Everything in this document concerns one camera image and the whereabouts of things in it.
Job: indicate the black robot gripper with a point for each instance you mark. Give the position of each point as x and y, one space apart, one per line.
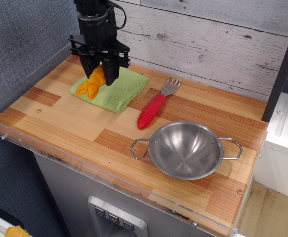
98 42

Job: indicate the orange plush pepper toy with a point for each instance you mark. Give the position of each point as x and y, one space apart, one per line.
92 86

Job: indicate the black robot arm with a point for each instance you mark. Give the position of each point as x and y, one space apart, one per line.
93 6

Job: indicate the green folded towel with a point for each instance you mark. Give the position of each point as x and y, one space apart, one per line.
117 96

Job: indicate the grey toy fridge cabinet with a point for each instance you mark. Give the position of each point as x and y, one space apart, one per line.
71 191

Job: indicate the silver ice dispenser panel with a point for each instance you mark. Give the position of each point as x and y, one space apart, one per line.
114 218

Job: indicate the yellow object bottom left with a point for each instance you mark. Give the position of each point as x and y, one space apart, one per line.
16 231

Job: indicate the white side cabinet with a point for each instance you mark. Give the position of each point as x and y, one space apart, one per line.
271 167

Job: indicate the red handled metal fork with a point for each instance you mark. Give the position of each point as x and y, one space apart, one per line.
149 112

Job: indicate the steel bowl with handles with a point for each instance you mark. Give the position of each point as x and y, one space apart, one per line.
186 150

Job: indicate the clear acrylic guard rail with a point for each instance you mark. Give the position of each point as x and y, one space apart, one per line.
224 86

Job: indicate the black right frame post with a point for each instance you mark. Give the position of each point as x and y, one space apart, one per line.
277 89

